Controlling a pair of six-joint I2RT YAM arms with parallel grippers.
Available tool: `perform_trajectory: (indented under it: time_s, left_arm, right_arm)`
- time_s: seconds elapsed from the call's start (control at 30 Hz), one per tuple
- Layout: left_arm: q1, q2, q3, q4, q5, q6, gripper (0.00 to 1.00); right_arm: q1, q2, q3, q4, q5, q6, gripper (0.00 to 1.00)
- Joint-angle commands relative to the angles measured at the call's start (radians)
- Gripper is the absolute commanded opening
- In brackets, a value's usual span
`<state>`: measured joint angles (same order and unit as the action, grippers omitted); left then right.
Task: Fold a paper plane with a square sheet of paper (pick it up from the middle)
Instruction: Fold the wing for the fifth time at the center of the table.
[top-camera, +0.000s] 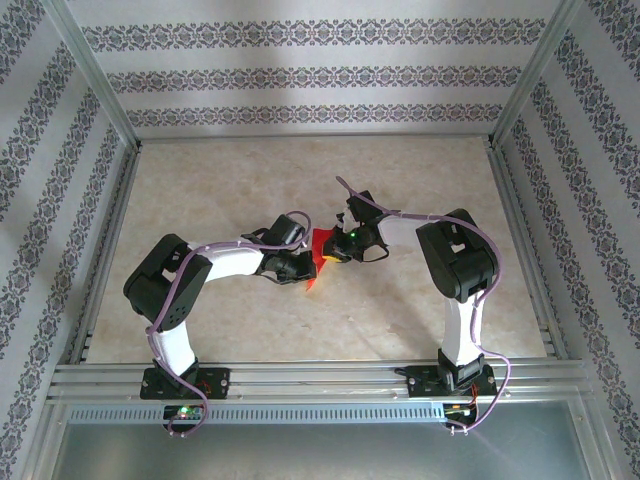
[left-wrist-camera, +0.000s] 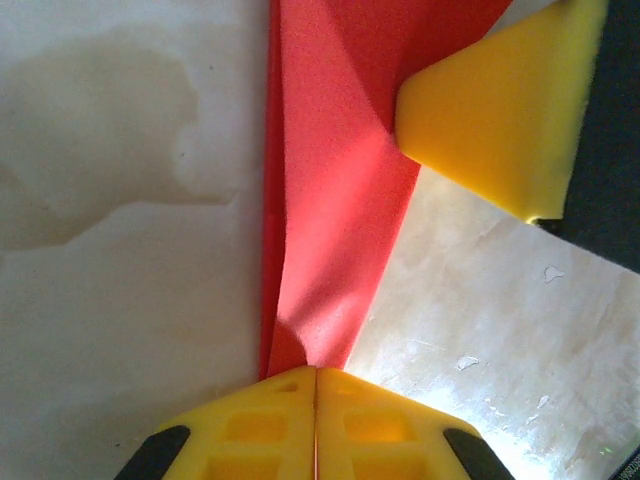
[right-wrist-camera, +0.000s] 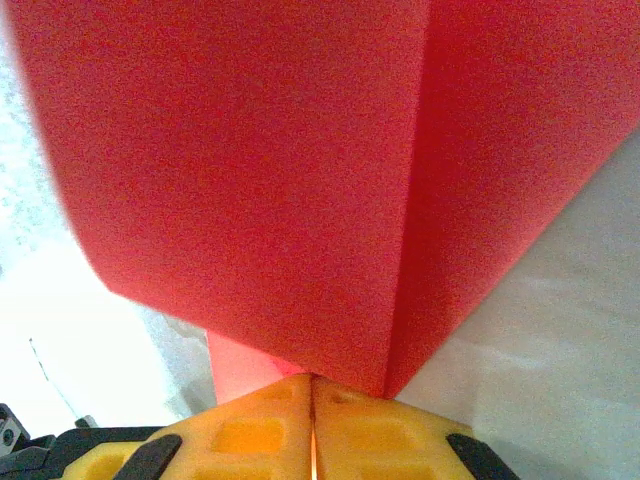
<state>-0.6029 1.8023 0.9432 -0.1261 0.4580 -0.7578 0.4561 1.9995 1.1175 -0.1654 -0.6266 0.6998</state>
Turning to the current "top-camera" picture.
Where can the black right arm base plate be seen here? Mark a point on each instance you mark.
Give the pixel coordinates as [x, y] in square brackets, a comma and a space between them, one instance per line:
[422, 382]

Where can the grey metal panel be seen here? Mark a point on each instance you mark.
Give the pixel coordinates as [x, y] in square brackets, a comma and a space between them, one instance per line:
[320, 455]

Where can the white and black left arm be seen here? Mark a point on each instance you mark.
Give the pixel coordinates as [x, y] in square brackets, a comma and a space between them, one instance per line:
[170, 280]

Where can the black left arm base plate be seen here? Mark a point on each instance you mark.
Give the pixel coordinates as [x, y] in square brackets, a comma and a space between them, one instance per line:
[215, 382]

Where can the aluminium right frame post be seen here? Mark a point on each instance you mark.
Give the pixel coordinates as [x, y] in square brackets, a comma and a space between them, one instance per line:
[535, 70]

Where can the aluminium left side rail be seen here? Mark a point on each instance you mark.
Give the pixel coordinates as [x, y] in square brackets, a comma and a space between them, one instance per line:
[107, 260]

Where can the aluminium frame post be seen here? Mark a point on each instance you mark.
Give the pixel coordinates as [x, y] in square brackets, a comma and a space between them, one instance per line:
[535, 70]
[95, 70]

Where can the aluminium rear rail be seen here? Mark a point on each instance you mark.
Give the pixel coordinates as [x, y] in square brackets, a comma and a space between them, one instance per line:
[315, 137]

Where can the left controller board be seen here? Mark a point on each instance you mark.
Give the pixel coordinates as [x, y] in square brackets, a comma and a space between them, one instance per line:
[184, 412]

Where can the controller board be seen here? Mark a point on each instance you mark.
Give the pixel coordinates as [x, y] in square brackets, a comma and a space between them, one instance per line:
[184, 412]
[460, 410]

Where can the aluminium mounting rail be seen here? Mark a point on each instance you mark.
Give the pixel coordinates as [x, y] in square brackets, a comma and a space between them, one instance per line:
[320, 380]

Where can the right controller board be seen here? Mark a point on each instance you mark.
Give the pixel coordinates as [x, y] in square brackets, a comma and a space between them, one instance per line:
[460, 410]

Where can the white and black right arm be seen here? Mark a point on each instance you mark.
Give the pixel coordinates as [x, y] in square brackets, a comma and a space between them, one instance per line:
[455, 260]

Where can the aluminium left frame post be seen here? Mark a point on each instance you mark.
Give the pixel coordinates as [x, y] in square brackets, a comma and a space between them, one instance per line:
[95, 70]

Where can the aluminium right side rail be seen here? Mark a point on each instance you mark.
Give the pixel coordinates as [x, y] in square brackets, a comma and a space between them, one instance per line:
[525, 225]

